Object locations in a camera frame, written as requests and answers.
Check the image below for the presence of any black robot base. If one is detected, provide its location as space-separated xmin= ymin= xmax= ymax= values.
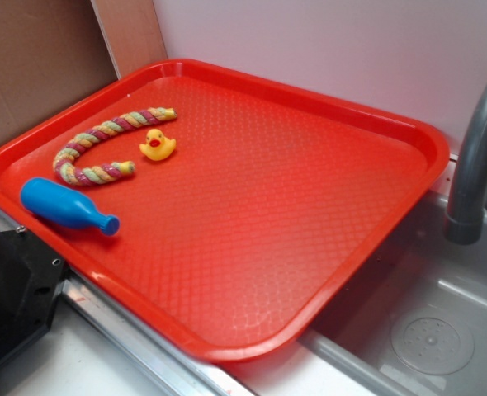
xmin=0 ymin=229 xmax=66 ymax=367

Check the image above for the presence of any red plastic tray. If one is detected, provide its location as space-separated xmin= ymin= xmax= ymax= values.
xmin=0 ymin=59 xmax=449 ymax=362

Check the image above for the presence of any yellow rubber duck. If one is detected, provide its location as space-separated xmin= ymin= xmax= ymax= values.
xmin=139 ymin=129 xmax=177 ymax=161

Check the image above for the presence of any blue toy bottle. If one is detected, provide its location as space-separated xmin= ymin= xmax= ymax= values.
xmin=20 ymin=177 xmax=121 ymax=236

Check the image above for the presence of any grey plastic sink basin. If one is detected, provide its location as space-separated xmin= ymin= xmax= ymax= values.
xmin=227 ymin=163 xmax=487 ymax=395

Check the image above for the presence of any grey sink faucet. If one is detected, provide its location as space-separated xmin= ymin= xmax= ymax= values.
xmin=443 ymin=85 xmax=487 ymax=245

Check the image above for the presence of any brown cardboard panel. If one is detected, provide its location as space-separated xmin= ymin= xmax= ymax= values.
xmin=0 ymin=1 xmax=167 ymax=146

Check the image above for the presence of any multicolored braided rope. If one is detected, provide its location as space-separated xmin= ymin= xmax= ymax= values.
xmin=52 ymin=106 xmax=178 ymax=187

